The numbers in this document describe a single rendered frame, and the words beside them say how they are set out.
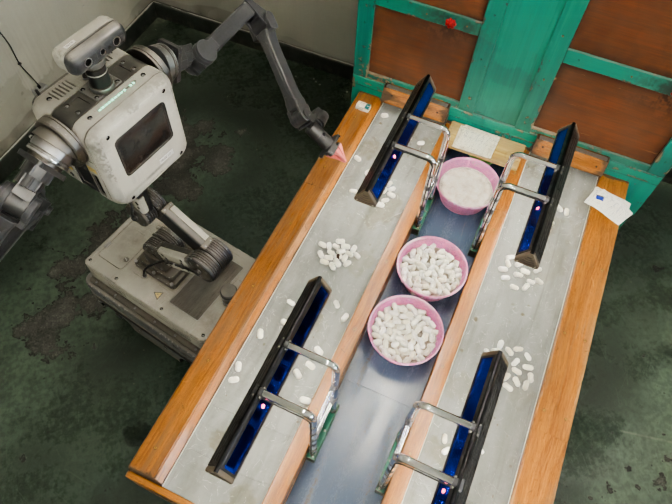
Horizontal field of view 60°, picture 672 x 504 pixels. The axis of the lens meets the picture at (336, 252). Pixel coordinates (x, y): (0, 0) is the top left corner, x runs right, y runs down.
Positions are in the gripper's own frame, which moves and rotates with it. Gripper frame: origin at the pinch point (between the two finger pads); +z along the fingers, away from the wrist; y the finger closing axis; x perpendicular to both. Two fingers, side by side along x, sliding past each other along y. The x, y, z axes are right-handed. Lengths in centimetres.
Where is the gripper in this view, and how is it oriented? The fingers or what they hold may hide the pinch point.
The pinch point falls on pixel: (344, 160)
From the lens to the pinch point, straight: 235.7
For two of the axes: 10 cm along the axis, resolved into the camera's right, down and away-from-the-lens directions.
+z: 6.8, 6.0, 4.2
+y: 4.1, -7.8, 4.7
